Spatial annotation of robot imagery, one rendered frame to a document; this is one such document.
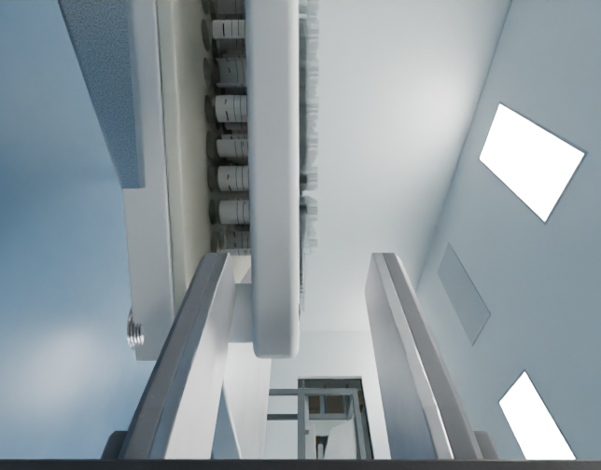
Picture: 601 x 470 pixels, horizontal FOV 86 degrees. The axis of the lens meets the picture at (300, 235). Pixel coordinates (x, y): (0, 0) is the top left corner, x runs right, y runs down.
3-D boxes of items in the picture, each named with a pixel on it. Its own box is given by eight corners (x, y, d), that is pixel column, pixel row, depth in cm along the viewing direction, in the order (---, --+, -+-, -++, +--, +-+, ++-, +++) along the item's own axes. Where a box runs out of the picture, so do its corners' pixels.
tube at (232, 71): (173, 64, 17) (316, 63, 17) (174, 90, 17) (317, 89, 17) (162, 54, 15) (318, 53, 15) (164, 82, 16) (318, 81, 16)
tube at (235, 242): (182, 230, 18) (316, 228, 18) (184, 254, 18) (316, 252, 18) (174, 233, 17) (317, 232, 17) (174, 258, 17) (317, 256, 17)
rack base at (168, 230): (233, 28, 34) (256, 28, 34) (240, 252, 38) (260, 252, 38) (77, -355, 10) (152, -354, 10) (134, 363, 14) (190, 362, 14)
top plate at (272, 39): (280, 28, 34) (299, 28, 34) (282, 252, 38) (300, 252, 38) (234, -356, 10) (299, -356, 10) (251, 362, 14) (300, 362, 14)
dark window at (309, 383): (297, 378, 547) (361, 378, 548) (297, 378, 548) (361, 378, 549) (296, 470, 444) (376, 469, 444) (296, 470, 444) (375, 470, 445)
